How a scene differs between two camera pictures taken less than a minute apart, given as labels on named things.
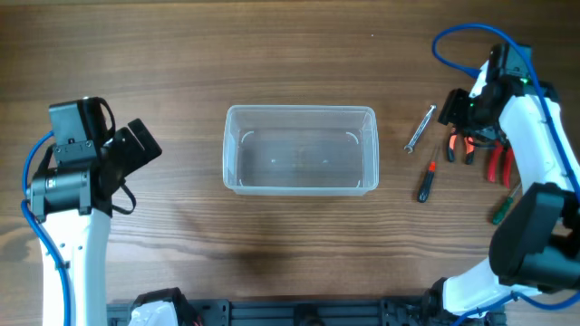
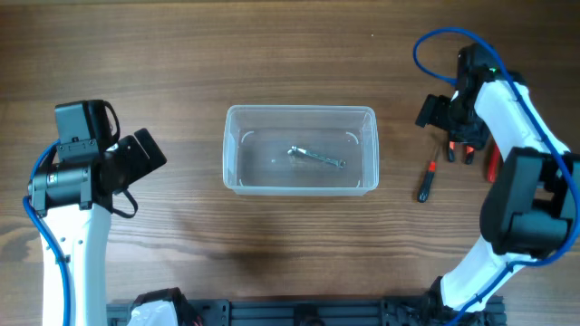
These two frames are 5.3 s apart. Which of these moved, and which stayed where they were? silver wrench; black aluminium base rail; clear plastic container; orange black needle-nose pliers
Moved: silver wrench
Stayed: orange black needle-nose pliers; black aluminium base rail; clear plastic container
